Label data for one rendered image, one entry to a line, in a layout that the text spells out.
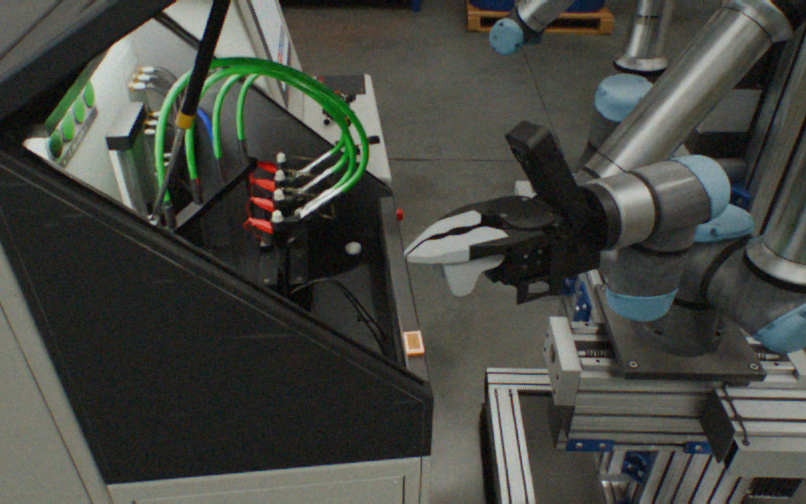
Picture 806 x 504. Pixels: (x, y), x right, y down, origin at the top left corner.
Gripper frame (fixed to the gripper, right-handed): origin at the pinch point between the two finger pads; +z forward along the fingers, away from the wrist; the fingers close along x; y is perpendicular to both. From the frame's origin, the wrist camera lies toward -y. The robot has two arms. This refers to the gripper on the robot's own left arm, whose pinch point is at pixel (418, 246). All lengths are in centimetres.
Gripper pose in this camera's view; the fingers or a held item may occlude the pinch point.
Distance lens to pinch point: 59.9
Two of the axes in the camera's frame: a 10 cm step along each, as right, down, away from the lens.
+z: -9.1, 2.5, -3.3
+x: -4.1, -4.2, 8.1
